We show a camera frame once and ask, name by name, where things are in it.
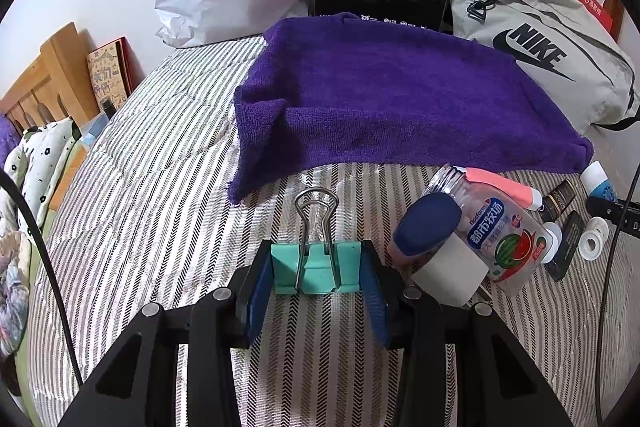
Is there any white tape roll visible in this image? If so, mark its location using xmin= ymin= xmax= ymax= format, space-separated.
xmin=578 ymin=217 xmax=610 ymax=261

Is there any striped quilted bed cover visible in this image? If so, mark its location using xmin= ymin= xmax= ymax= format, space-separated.
xmin=21 ymin=38 xmax=638 ymax=426

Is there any wooden headboard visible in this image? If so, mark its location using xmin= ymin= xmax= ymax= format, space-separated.
xmin=1 ymin=23 xmax=100 ymax=134

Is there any wooden door frame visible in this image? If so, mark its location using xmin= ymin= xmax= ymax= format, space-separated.
xmin=603 ymin=0 xmax=625 ymax=41

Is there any teal binder clip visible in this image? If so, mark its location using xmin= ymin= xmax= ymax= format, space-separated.
xmin=270 ymin=186 xmax=362 ymax=296

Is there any dark gold-banded lipstick tube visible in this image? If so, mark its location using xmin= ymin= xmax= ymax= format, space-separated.
xmin=538 ymin=180 xmax=576 ymax=222

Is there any pink bottle with blue cap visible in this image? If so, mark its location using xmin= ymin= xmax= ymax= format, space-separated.
xmin=387 ymin=193 xmax=461 ymax=265

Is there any white USB charger cube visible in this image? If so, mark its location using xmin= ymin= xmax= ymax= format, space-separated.
xmin=412 ymin=233 xmax=488 ymax=308

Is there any purple towel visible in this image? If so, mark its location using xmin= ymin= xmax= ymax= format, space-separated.
xmin=228 ymin=13 xmax=593 ymax=202

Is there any black cable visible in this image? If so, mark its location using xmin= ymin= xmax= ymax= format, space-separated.
xmin=0 ymin=170 xmax=85 ymax=389

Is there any pink white utility knife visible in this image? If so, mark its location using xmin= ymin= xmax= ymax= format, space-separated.
xmin=454 ymin=166 xmax=542 ymax=211

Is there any blue white-capped small bottle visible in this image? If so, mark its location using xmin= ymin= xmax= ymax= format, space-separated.
xmin=580 ymin=160 xmax=617 ymax=202

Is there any clear watermelon candy bottle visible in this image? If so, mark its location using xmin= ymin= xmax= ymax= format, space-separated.
xmin=426 ymin=165 xmax=551 ymax=297

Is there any patterned notebook with red edge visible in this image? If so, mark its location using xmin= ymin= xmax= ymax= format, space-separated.
xmin=87 ymin=37 xmax=134 ymax=109

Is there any grey Nike bag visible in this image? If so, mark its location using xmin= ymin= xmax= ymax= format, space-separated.
xmin=450 ymin=0 xmax=639 ymax=133

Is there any floral white blanket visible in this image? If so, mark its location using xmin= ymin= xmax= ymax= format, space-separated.
xmin=3 ymin=117 xmax=80 ymax=228

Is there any black rectangular lighter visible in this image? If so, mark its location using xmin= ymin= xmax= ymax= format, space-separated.
xmin=544 ymin=210 xmax=585 ymax=282

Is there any small white plug adapter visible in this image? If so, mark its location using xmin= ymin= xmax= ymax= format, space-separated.
xmin=541 ymin=222 xmax=563 ymax=265

